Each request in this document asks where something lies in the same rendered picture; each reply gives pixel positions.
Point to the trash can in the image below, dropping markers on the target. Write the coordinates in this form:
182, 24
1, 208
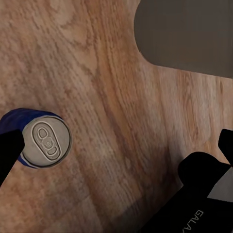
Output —
189, 35

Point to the can of soda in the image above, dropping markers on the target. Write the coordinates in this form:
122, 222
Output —
47, 137

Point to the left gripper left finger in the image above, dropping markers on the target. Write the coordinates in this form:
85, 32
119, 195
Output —
11, 146

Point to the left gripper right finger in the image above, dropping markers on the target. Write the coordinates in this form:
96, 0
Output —
225, 144

